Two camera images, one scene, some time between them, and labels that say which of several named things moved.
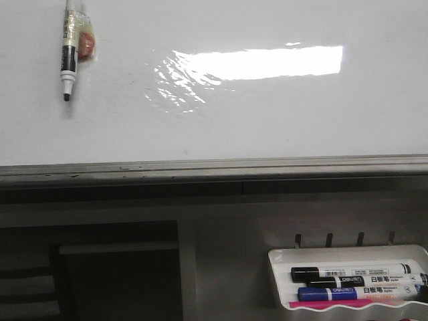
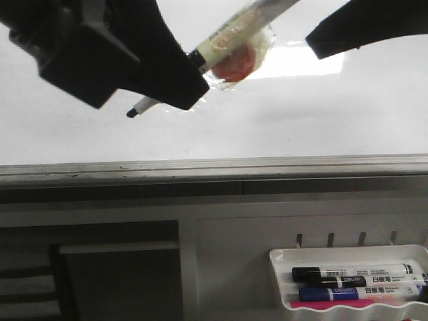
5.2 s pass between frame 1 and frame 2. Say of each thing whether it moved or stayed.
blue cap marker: stayed
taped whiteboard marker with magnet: moved
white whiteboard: stayed
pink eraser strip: stayed
